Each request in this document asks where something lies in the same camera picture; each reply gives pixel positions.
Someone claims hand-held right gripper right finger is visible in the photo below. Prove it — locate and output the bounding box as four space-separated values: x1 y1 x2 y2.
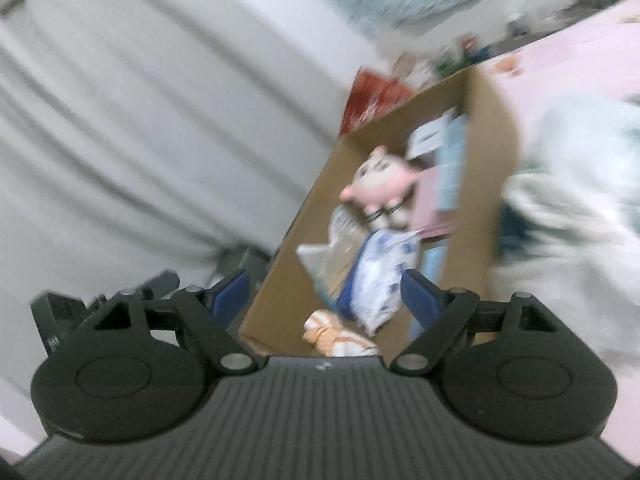
390 267 558 376

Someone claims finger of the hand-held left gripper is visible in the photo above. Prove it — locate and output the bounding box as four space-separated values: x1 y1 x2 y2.
87 270 181 311

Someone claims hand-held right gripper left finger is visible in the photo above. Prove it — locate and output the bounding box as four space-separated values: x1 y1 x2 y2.
95 267 253 375

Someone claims white wet wipes pack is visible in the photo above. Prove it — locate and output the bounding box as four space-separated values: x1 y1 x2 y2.
336 227 421 336

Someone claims brown cardboard box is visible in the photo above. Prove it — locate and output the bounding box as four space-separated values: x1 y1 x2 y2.
239 66 523 358

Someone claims pink white plush toy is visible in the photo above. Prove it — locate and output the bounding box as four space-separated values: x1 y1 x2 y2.
339 145 426 226

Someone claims blue white flat packet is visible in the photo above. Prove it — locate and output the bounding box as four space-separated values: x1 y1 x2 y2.
435 115 471 211

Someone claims light blue packet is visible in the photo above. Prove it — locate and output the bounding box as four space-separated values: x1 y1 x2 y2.
404 115 456 161

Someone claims cream knitted blanket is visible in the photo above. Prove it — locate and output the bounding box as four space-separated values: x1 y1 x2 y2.
492 95 640 376

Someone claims red bag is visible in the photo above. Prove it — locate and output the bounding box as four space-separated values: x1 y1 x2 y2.
339 66 416 136

